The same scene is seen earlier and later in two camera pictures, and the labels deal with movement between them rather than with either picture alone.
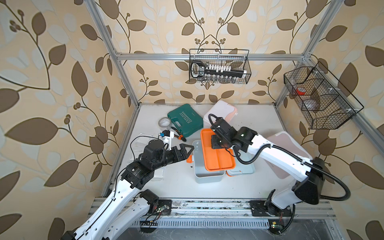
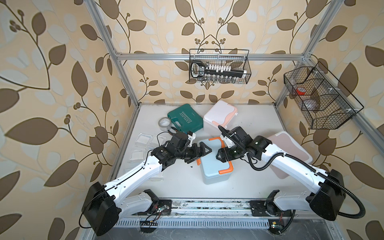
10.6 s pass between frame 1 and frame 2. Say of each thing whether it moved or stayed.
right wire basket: stayed
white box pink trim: stayed
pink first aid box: stayed
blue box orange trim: moved
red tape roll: stayed
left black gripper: moved
